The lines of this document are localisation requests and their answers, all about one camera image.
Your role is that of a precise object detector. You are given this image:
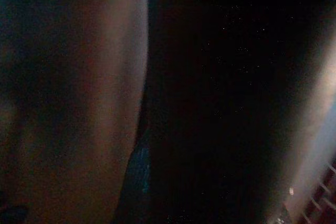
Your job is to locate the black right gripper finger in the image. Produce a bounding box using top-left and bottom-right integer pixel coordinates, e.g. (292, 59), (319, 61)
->
(115, 0), (336, 224)

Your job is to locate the brown broom handle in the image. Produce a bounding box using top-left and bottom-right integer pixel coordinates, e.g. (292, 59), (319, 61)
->
(0, 0), (149, 224)

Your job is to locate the white slatted frame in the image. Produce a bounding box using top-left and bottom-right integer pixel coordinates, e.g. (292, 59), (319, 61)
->
(296, 159), (336, 224)

